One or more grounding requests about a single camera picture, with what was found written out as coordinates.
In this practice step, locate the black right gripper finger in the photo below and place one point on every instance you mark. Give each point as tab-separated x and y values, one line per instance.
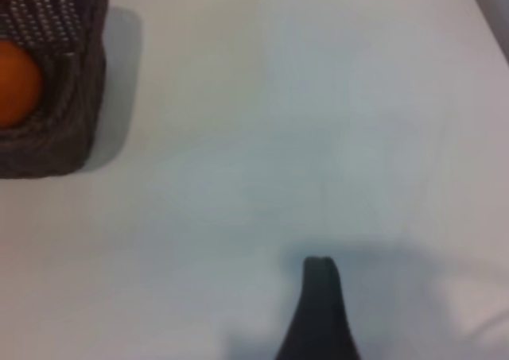
318	320

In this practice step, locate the dark brown woven basket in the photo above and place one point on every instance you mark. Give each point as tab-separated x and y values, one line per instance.
79	97

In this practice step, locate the orange fruit with knob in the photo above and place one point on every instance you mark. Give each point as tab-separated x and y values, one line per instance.
16	86

